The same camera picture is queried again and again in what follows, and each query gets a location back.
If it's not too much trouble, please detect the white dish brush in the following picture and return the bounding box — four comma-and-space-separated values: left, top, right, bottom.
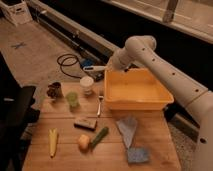
83, 66, 106, 72

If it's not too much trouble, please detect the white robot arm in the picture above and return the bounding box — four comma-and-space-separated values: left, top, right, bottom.
107, 35, 213, 171

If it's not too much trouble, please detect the white paper cup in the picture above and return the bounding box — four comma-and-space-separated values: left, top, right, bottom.
80, 76, 94, 95

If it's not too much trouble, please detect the green plastic cup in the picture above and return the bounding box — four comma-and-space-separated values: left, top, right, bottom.
66, 92, 79, 108

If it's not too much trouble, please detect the blue and black device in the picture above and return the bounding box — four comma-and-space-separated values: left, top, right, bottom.
80, 59, 104, 82

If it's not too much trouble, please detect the metal fork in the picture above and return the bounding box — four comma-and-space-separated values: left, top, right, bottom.
97, 95, 104, 117

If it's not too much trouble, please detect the yellow plastic bin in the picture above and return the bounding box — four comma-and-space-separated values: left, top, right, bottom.
104, 68, 174, 110

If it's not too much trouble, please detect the blue folded cloth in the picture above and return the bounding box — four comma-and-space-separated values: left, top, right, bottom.
116, 116, 138, 149

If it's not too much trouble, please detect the dark rectangular sponge block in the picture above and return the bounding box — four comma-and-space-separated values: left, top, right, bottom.
74, 117, 97, 131

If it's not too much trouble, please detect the green cucumber toy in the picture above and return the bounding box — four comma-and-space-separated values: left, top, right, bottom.
90, 127, 109, 149

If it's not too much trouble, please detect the yellow corn toy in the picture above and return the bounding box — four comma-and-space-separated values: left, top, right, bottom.
49, 129, 58, 158

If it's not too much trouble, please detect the blue sponge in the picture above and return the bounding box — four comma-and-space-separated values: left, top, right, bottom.
127, 147, 149, 164

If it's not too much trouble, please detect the black chair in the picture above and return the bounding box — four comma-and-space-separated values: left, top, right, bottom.
0, 52, 40, 171

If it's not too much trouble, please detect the white cardboard box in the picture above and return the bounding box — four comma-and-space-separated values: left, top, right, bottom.
0, 0, 32, 26

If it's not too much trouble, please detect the black coiled cable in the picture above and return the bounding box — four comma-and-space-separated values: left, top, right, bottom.
56, 53, 83, 80

